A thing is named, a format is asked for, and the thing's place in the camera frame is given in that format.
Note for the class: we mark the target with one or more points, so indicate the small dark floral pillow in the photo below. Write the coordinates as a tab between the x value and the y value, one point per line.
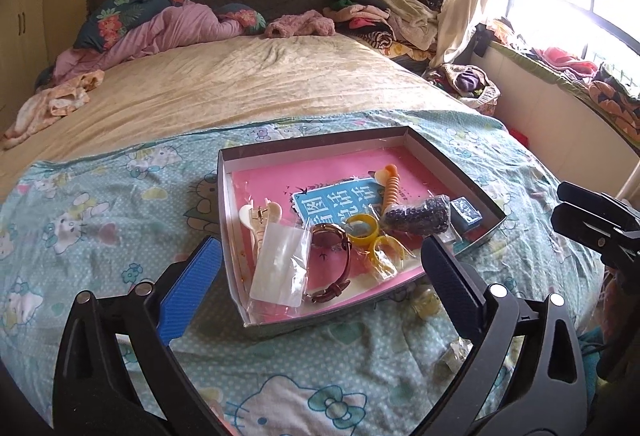
247	16

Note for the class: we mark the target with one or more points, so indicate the wicker basket with clothes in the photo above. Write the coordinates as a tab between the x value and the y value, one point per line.
465	83

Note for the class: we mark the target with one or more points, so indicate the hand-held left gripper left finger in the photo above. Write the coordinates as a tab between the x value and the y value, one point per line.
192	286

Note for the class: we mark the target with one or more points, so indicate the peach floral garment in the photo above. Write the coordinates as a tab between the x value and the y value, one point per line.
55	103

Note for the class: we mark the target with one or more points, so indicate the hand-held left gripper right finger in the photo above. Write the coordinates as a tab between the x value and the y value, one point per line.
450	281

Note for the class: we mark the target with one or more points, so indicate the cream hair claw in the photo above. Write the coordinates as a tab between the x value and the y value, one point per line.
250	216

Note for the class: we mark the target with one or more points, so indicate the maroon wrist watch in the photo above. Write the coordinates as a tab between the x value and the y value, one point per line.
330	238

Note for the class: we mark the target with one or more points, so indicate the pile of mixed clothes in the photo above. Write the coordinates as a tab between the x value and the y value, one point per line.
385	21

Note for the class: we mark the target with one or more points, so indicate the cartoon cat print blanket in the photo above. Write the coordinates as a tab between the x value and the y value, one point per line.
125	226

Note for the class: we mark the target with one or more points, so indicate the small clear hair claw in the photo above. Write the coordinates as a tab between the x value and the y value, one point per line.
427	306

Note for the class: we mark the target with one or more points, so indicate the small bag with gold jewelry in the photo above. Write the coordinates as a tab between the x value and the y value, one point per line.
455	353

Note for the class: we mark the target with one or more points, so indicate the large dark floral pillow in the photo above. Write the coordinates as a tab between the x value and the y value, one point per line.
115	21

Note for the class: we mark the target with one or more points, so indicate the yellow bangles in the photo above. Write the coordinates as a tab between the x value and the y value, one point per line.
370	226

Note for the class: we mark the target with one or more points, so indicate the pink fluffy garment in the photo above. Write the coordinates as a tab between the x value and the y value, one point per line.
300	26

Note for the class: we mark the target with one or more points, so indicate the clothes on window ledge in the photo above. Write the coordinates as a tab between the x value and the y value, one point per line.
570	66

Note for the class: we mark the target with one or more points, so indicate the clear bag with white insert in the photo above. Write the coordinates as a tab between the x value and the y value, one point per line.
277	266

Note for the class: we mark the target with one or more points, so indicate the small blue silver box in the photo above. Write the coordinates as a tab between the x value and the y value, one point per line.
467	213

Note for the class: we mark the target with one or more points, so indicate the pink crumpled blanket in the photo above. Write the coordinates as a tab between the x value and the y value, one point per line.
165	31

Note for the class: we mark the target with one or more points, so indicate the beige bedsheet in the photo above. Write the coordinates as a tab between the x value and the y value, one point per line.
250	81

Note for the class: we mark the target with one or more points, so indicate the pink book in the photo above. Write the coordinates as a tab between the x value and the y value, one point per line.
280	181

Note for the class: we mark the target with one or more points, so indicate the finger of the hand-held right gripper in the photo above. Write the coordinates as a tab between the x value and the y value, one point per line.
595	206
585	228

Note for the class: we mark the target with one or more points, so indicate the cream wardrobe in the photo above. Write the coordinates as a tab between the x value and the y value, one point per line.
20	31

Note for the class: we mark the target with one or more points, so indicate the dark teal cloth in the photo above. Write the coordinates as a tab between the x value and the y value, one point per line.
592	336

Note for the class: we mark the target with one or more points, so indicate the grey cardboard box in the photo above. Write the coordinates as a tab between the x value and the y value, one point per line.
300	316

